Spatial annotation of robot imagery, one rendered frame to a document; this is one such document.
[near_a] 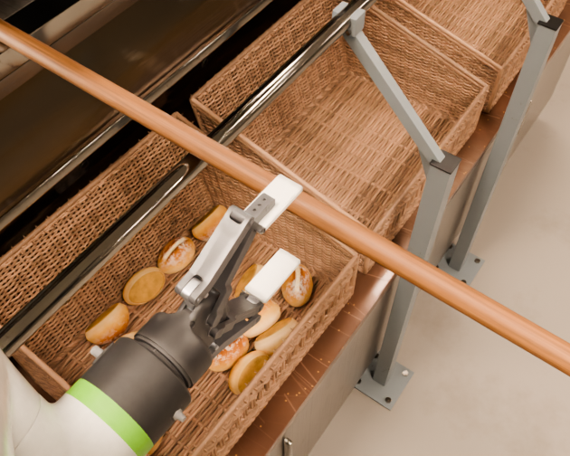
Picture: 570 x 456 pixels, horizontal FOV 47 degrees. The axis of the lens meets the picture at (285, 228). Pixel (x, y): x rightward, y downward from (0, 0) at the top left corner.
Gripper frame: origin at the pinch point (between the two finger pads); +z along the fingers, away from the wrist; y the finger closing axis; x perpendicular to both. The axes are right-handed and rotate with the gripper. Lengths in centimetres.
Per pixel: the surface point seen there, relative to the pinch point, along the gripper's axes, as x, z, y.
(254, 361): -11, 5, 58
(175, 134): -21.3, 5.2, 2.6
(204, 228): -40, 24, 58
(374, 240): 8.1, 6.1, 2.5
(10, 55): -55, 5, 6
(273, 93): -18.2, 21.8, 6.2
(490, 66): -10, 100, 50
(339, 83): -45, 86, 64
